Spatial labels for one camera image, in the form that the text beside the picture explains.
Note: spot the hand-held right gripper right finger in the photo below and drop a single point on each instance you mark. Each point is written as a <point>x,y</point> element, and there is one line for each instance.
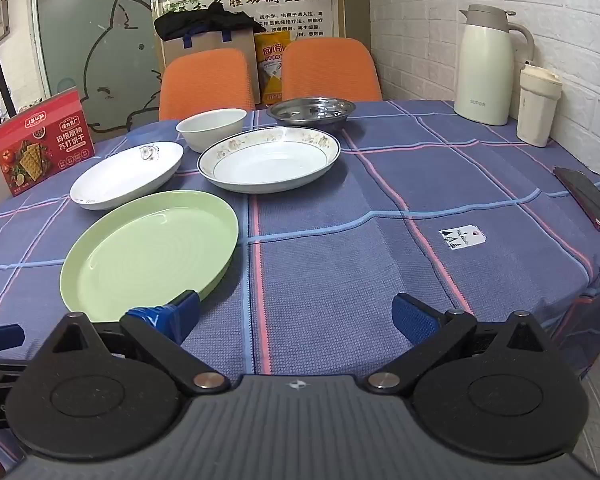
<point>410,317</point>

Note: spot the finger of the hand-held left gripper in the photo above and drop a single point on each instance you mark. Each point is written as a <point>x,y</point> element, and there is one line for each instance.
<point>0,339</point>

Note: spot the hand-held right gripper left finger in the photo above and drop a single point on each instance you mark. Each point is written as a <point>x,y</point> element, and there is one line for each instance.
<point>180,312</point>

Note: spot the green plate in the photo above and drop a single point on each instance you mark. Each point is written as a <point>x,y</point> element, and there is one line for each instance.
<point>145,255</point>

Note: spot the white plate with small print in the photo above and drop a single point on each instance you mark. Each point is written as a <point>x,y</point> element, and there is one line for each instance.
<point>125,175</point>

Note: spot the floral rimmed white plate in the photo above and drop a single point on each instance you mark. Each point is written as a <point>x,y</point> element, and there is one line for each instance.
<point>265,165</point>

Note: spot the white bowl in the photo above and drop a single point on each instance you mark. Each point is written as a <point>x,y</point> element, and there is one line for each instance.
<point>210,130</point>

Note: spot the stainless steel bowl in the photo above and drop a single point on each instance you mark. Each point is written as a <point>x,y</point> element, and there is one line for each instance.
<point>310,110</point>

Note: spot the blue checked tablecloth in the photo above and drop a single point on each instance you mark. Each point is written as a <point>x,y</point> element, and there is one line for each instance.
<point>330,260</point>

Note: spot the red cracker box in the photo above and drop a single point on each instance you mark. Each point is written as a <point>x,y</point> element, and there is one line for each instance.
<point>45,145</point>

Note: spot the smartphone with red case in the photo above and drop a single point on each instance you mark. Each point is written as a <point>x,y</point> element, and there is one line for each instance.
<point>585,192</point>

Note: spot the orange chair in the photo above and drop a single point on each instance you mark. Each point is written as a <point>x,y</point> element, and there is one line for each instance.
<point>330,70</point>
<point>205,85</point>

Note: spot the cream tumbler cup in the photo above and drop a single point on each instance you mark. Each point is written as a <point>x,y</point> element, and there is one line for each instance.
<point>535,110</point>

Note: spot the cream thermos jug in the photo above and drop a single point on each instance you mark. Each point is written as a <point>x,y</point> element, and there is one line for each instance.
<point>482,70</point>

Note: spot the yellow snack packet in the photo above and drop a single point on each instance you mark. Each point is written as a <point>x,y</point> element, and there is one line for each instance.
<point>270,65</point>

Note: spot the cardboard box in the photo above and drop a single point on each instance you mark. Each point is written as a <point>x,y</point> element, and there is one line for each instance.
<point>242,41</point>

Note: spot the frosted glass panel cat drawing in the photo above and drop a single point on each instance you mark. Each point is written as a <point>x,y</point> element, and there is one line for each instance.
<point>105,35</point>

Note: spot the black cloth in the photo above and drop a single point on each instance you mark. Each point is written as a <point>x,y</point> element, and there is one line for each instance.
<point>205,22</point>

